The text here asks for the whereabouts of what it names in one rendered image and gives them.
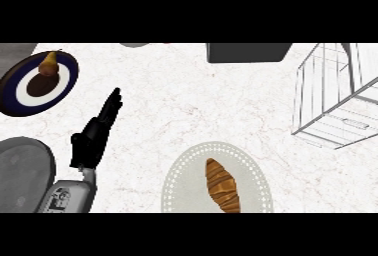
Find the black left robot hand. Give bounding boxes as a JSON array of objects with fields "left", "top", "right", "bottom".
[{"left": 68, "top": 87, "right": 124, "bottom": 170}]

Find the dark grey appliance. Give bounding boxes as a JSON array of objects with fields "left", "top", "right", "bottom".
[{"left": 205, "top": 43, "right": 294, "bottom": 64}]

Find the blue and white plate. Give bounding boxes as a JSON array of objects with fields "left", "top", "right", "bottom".
[{"left": 0, "top": 50, "right": 81, "bottom": 118}]

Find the pale oval placemat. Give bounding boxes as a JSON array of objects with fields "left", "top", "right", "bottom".
[{"left": 159, "top": 141, "right": 275, "bottom": 214}]

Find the grey rounded object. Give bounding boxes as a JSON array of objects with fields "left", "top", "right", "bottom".
[{"left": 118, "top": 43, "right": 151, "bottom": 49}]

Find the grey flat object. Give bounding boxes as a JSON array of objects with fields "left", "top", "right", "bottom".
[{"left": 0, "top": 43, "right": 38, "bottom": 78}]

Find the brown croissant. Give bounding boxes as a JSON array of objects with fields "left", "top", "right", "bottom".
[{"left": 204, "top": 157, "right": 242, "bottom": 214}]

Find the brown pear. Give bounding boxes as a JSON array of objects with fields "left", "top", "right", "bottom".
[{"left": 37, "top": 50, "right": 61, "bottom": 78}]

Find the white wire tiered shelf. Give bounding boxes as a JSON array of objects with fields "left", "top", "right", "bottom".
[{"left": 291, "top": 43, "right": 378, "bottom": 150}]

